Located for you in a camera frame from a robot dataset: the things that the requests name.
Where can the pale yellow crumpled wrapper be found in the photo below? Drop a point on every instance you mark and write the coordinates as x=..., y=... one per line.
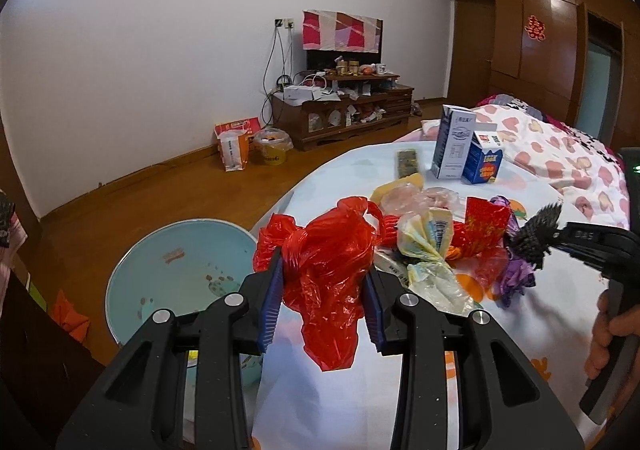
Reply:
x=425, y=240

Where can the wall power outlet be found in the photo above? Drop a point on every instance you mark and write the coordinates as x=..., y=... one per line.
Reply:
x=283, y=23

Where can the tall white milk carton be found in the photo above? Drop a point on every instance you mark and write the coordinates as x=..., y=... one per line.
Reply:
x=452, y=145

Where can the red paper decoration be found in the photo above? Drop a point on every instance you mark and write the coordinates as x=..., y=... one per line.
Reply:
x=534, y=28

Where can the brown wooden wardrobe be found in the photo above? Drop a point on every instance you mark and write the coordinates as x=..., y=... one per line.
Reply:
x=550, y=20

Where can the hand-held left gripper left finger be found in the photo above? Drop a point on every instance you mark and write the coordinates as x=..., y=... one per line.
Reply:
x=272, y=297

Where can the black white patterned cloth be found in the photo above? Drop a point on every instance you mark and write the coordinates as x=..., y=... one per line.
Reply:
x=6, y=220

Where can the clear pinkish plastic bag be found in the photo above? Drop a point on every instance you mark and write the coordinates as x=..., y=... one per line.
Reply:
x=425, y=200

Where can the orange white paper bag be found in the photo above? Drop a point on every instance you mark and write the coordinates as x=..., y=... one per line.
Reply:
x=235, y=145

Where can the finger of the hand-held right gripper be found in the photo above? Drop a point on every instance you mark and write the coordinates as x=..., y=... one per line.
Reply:
x=587, y=257
x=592, y=235

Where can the orange cloth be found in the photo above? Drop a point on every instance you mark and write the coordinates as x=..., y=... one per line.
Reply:
x=70, y=317

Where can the yellow bucket with liner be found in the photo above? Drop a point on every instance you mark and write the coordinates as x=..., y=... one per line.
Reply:
x=272, y=150

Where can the red foam net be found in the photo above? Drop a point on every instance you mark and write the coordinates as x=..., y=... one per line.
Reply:
x=392, y=230

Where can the white mug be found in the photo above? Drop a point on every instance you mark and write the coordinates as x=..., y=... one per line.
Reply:
x=382, y=69

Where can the red striped cloth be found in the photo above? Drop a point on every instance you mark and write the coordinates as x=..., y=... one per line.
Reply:
x=12, y=260

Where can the wooden television cabinet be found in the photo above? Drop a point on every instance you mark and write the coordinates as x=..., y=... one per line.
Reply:
x=380, y=105

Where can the dark brown cabinet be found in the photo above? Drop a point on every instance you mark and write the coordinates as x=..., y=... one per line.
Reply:
x=35, y=380

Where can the small blue carton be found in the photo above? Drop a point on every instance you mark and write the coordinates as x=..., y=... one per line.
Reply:
x=482, y=162

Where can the heart print blanket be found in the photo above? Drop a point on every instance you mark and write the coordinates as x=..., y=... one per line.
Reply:
x=550, y=150

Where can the purple plastic bag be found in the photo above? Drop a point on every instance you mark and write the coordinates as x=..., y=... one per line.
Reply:
x=517, y=275

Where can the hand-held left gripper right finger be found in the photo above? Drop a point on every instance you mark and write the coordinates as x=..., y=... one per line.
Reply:
x=374, y=312

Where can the light blue basin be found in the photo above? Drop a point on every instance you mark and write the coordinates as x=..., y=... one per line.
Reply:
x=175, y=280

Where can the red shiny packet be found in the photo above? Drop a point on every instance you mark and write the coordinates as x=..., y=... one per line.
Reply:
x=487, y=225

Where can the person's right hand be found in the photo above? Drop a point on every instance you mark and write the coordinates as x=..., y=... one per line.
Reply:
x=599, y=335

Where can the red plastic bag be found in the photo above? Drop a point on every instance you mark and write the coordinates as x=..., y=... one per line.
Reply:
x=325, y=270

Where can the dark patterned snack packet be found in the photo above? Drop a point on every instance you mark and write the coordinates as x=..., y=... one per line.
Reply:
x=406, y=162

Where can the yellow plastic wrapper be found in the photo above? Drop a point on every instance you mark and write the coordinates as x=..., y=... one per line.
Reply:
x=392, y=190

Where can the white cardboard box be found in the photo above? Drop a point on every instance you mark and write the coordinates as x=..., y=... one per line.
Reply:
x=300, y=94

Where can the black television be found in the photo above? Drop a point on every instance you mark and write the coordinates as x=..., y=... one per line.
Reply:
x=320, y=59

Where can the green white board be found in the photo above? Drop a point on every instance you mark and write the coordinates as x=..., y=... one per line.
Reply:
x=35, y=292

